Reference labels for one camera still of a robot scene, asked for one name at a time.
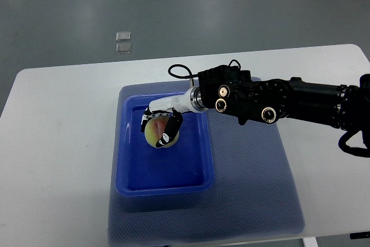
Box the yellow red peach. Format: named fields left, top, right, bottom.
left=144, top=116, right=179, bottom=149

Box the upper metal floor plate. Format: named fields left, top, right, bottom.
left=116, top=31, right=131, bottom=42

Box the blue plastic tray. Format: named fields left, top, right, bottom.
left=112, top=93, right=215, bottom=197

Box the white table leg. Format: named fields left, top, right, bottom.
left=302, top=237, right=318, bottom=247

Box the blue textured mat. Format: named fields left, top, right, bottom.
left=108, top=82, right=305, bottom=246

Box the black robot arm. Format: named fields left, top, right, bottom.
left=185, top=60, right=369, bottom=158

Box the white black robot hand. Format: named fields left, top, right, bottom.
left=140, top=86, right=207, bottom=134

